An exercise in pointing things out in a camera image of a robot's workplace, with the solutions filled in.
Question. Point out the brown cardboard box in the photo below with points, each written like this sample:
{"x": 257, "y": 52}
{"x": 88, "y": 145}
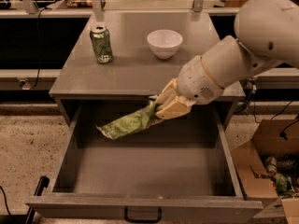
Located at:
{"x": 273, "y": 138}

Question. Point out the white ceramic bowl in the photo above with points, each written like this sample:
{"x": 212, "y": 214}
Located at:
{"x": 164, "y": 43}

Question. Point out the snack packages in box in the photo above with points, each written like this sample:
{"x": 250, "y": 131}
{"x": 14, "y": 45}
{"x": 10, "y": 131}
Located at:
{"x": 283, "y": 174}

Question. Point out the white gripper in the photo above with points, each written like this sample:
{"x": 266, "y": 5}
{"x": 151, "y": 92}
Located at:
{"x": 195, "y": 80}

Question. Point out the black drawer handle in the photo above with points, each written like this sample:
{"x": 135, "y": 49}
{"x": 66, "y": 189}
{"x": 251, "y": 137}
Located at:
{"x": 135, "y": 216}

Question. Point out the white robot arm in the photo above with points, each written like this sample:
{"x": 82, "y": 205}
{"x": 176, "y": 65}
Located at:
{"x": 266, "y": 35}

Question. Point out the green soda can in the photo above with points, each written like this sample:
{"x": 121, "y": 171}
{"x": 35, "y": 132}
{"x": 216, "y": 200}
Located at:
{"x": 100, "y": 37}

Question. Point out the open grey top drawer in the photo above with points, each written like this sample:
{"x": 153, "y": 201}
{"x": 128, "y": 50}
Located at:
{"x": 182, "y": 166}

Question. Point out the green jalapeno chip bag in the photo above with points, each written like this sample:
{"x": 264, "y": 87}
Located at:
{"x": 135, "y": 122}

